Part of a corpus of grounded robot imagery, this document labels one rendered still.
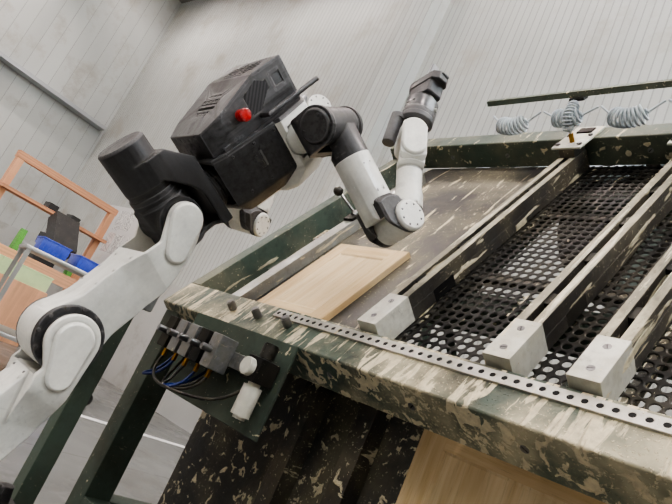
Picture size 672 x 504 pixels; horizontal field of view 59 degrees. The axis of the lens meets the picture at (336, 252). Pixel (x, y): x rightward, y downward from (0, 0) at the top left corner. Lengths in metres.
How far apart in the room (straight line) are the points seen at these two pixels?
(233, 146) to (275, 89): 0.19
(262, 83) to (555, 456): 1.02
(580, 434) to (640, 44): 4.78
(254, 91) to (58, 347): 0.71
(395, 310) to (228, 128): 0.58
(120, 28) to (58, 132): 2.15
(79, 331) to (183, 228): 0.31
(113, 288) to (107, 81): 10.11
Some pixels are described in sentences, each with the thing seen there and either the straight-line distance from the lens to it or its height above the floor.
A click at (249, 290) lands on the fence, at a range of 1.89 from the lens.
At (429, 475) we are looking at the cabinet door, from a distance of 1.43.
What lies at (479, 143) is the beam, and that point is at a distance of 2.40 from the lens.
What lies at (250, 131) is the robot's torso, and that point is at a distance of 1.45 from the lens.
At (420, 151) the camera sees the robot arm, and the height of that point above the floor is 1.36.
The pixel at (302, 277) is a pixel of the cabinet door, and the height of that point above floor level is 1.04.
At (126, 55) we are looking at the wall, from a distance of 11.61.
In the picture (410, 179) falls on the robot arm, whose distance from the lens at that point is 1.47.
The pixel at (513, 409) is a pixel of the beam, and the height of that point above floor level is 0.83.
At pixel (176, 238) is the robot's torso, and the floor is 0.90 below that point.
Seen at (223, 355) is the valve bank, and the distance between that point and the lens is 1.54.
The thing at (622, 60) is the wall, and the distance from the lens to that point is 5.55.
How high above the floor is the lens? 0.70
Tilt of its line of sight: 14 degrees up
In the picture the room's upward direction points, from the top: 25 degrees clockwise
